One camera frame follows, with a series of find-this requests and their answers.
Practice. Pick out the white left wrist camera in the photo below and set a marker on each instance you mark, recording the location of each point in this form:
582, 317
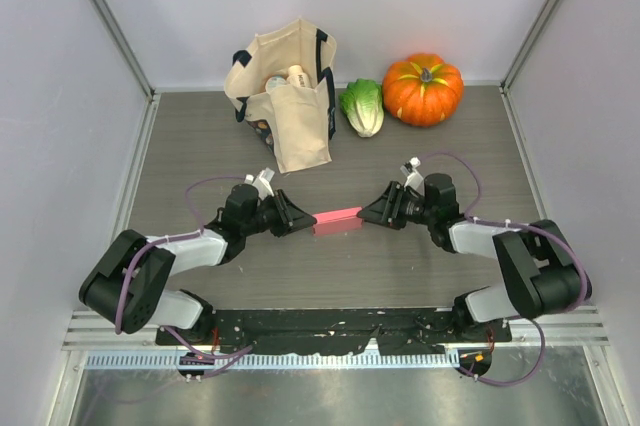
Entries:
261, 182

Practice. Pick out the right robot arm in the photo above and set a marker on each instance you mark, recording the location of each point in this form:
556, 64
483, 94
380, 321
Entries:
539, 275

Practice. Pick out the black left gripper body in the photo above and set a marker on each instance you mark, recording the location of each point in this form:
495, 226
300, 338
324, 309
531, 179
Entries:
279, 220

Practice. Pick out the white round container in bag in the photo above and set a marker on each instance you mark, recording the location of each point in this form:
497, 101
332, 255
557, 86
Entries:
274, 82

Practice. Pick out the beige bottle in bag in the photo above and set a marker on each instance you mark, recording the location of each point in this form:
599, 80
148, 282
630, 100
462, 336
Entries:
297, 77

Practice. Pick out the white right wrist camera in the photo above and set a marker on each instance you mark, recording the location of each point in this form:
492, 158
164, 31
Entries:
413, 178

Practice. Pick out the beige canvas tote bag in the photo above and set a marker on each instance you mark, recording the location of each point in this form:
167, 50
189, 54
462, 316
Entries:
295, 123

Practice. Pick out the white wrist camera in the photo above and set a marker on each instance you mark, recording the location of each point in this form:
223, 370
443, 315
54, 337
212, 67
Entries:
261, 182
413, 178

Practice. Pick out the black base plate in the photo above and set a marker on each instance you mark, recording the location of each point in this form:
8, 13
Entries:
334, 332

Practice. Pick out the orange pumpkin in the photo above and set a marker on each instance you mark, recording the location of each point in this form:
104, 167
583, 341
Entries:
422, 90

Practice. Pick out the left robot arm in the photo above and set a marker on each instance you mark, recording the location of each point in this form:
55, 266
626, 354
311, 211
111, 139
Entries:
128, 285

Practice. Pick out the slotted cable duct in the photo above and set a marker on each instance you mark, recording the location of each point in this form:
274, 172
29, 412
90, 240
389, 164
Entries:
186, 361

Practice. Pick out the pink paper box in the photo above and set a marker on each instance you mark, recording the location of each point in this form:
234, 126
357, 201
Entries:
337, 221

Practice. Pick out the green lettuce toy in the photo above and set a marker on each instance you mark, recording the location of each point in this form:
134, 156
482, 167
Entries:
362, 104

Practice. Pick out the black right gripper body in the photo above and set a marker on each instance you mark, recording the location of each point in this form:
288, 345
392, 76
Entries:
398, 218

